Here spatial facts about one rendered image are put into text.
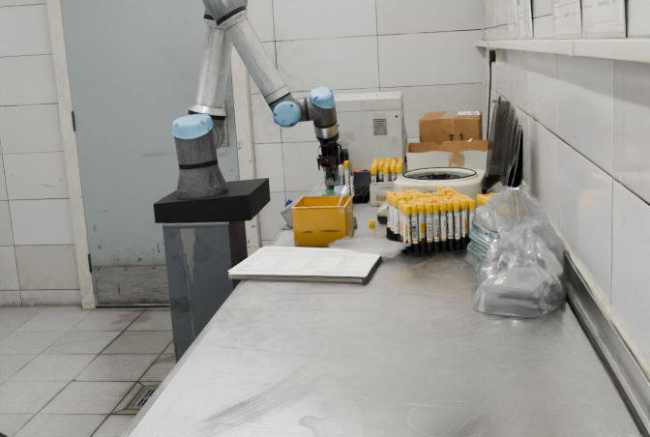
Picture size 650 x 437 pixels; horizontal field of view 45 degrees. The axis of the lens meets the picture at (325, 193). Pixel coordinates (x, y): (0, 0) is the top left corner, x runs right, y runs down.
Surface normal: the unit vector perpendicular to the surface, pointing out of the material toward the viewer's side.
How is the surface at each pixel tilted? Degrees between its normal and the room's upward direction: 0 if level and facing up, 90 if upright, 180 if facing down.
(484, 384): 0
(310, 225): 90
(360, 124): 90
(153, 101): 90
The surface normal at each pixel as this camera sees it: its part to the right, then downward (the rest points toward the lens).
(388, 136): -0.13, 0.19
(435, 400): -0.06, -0.98
